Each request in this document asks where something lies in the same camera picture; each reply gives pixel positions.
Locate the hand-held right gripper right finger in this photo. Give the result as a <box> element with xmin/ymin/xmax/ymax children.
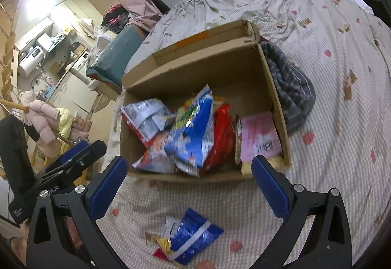
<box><xmin>251</xmin><ymin>155</ymin><xmax>362</xmax><ymax>269</ymax></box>

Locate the yellow snack packet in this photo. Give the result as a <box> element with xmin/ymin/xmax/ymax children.
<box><xmin>241</xmin><ymin>156</ymin><xmax>282</xmax><ymax>176</ymax></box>

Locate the white water heater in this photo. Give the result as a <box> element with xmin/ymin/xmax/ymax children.
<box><xmin>18</xmin><ymin>46</ymin><xmax>45</xmax><ymax>77</ymax></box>

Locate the pink padded jacket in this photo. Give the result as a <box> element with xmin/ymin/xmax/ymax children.
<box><xmin>23</xmin><ymin>100</ymin><xmax>62</xmax><ymax>160</ymax></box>

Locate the silver red snack packet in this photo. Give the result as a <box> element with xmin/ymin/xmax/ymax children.
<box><xmin>121</xmin><ymin>98</ymin><xmax>176</xmax><ymax>149</ymax></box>

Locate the white cabinet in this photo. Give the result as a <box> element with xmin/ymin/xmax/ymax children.
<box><xmin>49</xmin><ymin>71</ymin><xmax>95</xmax><ymax>114</ymax></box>

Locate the shiny blue snack packet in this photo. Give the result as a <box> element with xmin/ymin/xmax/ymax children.
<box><xmin>145</xmin><ymin>208</ymin><xmax>224</xmax><ymax>266</ymax></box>

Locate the white orange snack packet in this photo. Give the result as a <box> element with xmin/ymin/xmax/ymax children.
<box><xmin>132</xmin><ymin>130</ymin><xmax>176</xmax><ymax>174</ymax></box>

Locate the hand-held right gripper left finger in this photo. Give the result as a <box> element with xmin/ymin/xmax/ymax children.
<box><xmin>26</xmin><ymin>155</ymin><xmax>129</xmax><ymax>269</ymax></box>

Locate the white plastic container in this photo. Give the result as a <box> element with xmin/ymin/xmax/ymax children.
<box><xmin>97</xmin><ymin>30</ymin><xmax>117</xmax><ymax>48</ymax></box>

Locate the wooden clothes rack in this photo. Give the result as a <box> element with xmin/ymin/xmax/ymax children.
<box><xmin>0</xmin><ymin>98</ymin><xmax>77</xmax><ymax>147</ymax></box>

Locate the pale yellow cloth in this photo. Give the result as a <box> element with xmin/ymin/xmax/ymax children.
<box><xmin>56</xmin><ymin>108</ymin><xmax>75</xmax><ymax>141</ymax></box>

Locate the printed bedsheet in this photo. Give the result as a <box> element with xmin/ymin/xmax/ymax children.
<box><xmin>92</xmin><ymin>0</ymin><xmax>391</xmax><ymax>269</ymax></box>

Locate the pink snack packet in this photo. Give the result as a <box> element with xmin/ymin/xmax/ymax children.
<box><xmin>237</xmin><ymin>111</ymin><xmax>282</xmax><ymax>163</ymax></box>

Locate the brown cardboard box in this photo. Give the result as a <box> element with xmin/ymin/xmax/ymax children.
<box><xmin>118</xmin><ymin>19</ymin><xmax>291</xmax><ymax>182</ymax></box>

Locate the white washing machine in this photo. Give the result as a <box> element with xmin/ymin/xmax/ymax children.
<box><xmin>72</xmin><ymin>54</ymin><xmax>92</xmax><ymax>74</ymax></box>

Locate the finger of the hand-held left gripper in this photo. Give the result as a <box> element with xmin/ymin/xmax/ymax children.
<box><xmin>59</xmin><ymin>141</ymin><xmax>90</xmax><ymax>166</ymax></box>
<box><xmin>65</xmin><ymin>140</ymin><xmax>107</xmax><ymax>172</ymax></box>

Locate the dark pink clothes pile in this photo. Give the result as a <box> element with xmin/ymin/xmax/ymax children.
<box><xmin>101</xmin><ymin>3</ymin><xmax>135</xmax><ymax>28</ymax></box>

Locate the blue colourful snack packet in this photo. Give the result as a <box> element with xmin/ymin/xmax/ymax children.
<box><xmin>163</xmin><ymin>84</ymin><xmax>214</xmax><ymax>177</ymax></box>

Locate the grey striped cloth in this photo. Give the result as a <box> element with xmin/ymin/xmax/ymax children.
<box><xmin>260</xmin><ymin>41</ymin><xmax>316</xmax><ymax>134</ymax></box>

